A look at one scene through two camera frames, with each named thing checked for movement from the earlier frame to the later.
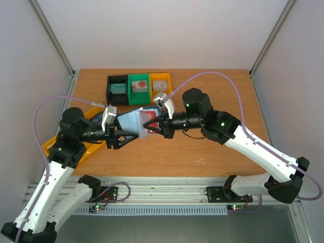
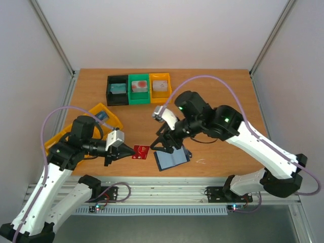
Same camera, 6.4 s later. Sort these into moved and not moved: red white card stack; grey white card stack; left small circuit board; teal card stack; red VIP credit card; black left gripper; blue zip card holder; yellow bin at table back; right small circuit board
Moved: black left gripper; blue zip card holder; red VIP credit card
Not moved: teal card stack; yellow bin at table back; right small circuit board; red white card stack; grey white card stack; left small circuit board
